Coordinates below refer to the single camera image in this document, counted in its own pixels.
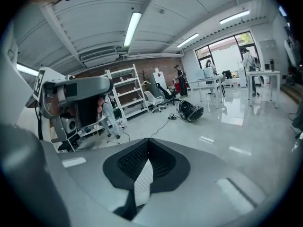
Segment silver gripper camera box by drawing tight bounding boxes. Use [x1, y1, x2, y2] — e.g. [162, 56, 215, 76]
[60, 116, 78, 135]

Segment person's left forearm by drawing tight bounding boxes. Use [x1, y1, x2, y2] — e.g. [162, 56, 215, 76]
[16, 97, 53, 142]

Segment black open backpack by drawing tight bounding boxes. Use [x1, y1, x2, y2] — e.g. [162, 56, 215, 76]
[176, 99, 205, 123]

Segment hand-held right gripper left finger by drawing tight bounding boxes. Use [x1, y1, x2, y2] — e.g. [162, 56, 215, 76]
[58, 138, 151, 227]

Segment person's cream sweater torso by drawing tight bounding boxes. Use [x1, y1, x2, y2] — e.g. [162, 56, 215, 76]
[0, 2, 45, 127]

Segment white office chair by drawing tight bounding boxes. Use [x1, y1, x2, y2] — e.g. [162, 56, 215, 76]
[143, 90, 167, 113]

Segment wooden coat stand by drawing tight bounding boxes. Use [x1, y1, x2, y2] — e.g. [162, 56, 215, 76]
[139, 70, 152, 93]

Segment person's left hand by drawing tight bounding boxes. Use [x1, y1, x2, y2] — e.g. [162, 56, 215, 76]
[49, 95, 105, 119]

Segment white wall shelving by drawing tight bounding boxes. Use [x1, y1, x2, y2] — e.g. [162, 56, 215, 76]
[278, 5, 303, 99]

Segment white work table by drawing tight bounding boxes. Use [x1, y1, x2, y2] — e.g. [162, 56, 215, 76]
[188, 74, 227, 109]
[245, 70, 282, 109]

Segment ceiling light bar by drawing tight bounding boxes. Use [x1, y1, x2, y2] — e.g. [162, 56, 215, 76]
[219, 9, 250, 25]
[123, 12, 142, 47]
[16, 63, 40, 77]
[176, 33, 200, 48]

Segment white shelf unit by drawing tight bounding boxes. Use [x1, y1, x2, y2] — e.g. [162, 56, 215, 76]
[104, 63, 150, 122]

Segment large black-framed window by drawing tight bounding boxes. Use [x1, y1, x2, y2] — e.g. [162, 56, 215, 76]
[195, 31, 259, 80]

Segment white desktop appliance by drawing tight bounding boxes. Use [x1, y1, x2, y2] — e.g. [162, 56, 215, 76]
[203, 67, 215, 80]

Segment ceiling air conditioner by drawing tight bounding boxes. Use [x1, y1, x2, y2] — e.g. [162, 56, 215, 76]
[80, 47, 120, 68]

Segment black office chair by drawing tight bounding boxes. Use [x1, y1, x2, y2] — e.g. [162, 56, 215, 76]
[155, 83, 181, 106]

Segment black floor cable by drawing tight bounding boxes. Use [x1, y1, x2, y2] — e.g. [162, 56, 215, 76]
[122, 117, 171, 142]

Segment white cabinet red mark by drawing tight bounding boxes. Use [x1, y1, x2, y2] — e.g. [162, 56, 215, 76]
[149, 67, 167, 96]

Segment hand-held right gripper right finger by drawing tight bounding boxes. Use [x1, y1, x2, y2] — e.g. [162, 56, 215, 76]
[138, 138, 267, 227]

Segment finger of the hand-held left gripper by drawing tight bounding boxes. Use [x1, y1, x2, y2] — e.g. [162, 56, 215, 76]
[54, 76, 115, 104]

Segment white floor standing unit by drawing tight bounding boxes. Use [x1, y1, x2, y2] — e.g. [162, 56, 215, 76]
[237, 61, 247, 87]

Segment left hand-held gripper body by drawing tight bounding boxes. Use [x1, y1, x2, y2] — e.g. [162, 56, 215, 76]
[32, 67, 82, 143]

